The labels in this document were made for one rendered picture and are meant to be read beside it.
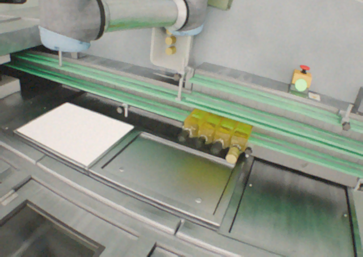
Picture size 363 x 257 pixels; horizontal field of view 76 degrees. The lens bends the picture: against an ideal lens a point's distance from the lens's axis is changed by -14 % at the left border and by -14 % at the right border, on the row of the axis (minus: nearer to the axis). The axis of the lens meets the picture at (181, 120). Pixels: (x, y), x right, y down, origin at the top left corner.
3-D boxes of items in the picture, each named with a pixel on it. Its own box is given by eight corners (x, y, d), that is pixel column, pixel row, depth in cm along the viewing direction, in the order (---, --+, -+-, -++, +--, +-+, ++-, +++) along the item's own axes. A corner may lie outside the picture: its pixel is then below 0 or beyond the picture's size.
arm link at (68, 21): (216, -8, 80) (49, -13, 43) (209, 36, 88) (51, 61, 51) (189, -13, 86) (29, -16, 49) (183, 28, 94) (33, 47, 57)
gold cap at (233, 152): (227, 151, 85) (223, 159, 81) (233, 144, 83) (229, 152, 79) (235, 158, 84) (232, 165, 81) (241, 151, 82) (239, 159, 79)
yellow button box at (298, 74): (290, 84, 102) (289, 89, 96) (295, 66, 99) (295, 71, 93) (306, 88, 100) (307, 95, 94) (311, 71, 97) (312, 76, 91)
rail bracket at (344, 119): (334, 113, 88) (339, 129, 77) (342, 95, 84) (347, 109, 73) (345, 116, 87) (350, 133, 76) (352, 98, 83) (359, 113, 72)
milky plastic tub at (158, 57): (158, 59, 121) (149, 63, 114) (163, 11, 110) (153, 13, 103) (193, 67, 116) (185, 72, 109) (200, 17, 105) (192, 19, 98)
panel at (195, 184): (67, 105, 127) (12, 136, 99) (66, 100, 126) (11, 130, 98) (243, 167, 101) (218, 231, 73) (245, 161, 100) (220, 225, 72)
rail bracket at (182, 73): (182, 92, 109) (169, 103, 99) (187, 53, 101) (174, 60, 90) (189, 94, 108) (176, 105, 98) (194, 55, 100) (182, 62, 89)
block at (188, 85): (189, 83, 114) (182, 88, 108) (191, 62, 109) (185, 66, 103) (197, 85, 113) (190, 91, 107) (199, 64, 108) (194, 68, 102)
